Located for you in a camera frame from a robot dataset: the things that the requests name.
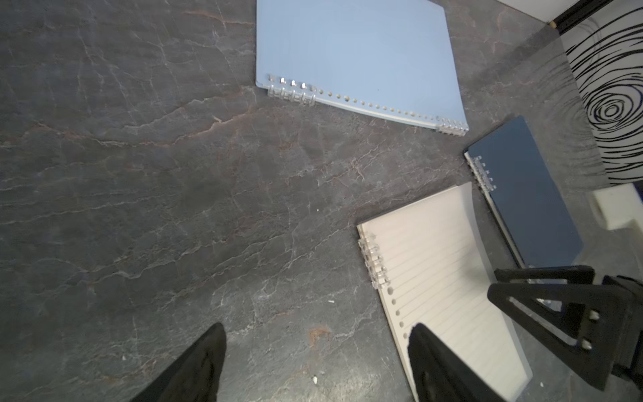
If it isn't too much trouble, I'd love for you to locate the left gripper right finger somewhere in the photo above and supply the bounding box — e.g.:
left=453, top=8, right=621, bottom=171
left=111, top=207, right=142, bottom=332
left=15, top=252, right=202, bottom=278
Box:
left=408, top=323, right=502, bottom=402

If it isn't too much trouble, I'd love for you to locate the dark blue notebook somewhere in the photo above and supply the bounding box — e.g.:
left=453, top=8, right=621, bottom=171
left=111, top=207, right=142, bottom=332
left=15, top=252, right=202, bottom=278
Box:
left=464, top=117, right=584, bottom=268

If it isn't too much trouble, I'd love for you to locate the light blue notebook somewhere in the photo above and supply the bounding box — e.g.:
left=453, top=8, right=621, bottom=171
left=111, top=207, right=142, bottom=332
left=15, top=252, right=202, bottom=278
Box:
left=256, top=1, right=469, bottom=136

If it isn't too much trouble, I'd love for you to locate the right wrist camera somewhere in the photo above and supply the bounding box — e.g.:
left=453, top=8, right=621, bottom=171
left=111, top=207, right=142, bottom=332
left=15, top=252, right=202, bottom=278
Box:
left=587, top=181, right=642, bottom=235

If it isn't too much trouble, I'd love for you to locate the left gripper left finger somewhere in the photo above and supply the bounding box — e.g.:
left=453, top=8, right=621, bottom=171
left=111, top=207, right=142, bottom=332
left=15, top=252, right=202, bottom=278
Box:
left=132, top=323, right=227, bottom=401

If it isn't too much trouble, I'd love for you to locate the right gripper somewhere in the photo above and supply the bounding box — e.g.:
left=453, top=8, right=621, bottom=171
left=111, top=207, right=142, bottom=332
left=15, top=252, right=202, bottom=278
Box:
left=487, top=266, right=642, bottom=391

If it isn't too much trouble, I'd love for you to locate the white lined spiral notebook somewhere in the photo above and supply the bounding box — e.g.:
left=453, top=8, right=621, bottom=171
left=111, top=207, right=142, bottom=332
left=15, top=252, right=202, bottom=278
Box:
left=357, top=183, right=532, bottom=401

